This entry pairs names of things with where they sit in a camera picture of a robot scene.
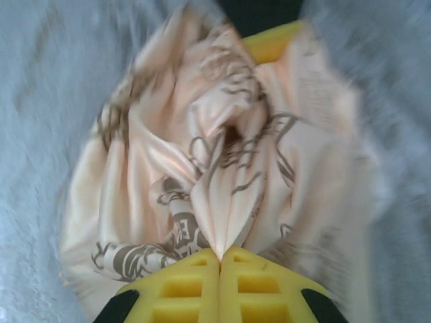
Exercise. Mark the peach printed t-shirt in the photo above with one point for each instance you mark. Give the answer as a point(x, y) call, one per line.
point(151, 161)

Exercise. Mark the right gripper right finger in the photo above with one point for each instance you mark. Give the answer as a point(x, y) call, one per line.
point(262, 292)

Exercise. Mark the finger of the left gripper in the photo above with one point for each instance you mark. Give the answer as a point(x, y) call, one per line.
point(269, 42)

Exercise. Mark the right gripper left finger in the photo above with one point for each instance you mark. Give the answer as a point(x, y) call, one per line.
point(188, 292)

